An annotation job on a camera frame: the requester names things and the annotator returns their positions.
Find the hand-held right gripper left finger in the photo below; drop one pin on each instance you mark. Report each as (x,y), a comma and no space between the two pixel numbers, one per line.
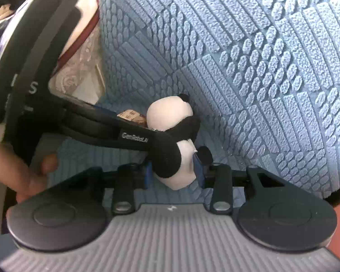
(148,174)

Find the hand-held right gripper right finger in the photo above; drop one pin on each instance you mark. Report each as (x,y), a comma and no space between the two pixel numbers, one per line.
(199,165)

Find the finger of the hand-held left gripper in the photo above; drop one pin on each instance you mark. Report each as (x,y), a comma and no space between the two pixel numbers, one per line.
(107,115)
(133,141)

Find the panda plush toy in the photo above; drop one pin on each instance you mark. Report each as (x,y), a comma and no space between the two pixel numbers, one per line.
(170,113)

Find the person's left hand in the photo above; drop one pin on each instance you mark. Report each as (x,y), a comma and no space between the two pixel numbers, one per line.
(14,172)

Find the blue quilted sofa cover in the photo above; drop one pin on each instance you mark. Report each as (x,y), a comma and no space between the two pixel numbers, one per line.
(243,62)

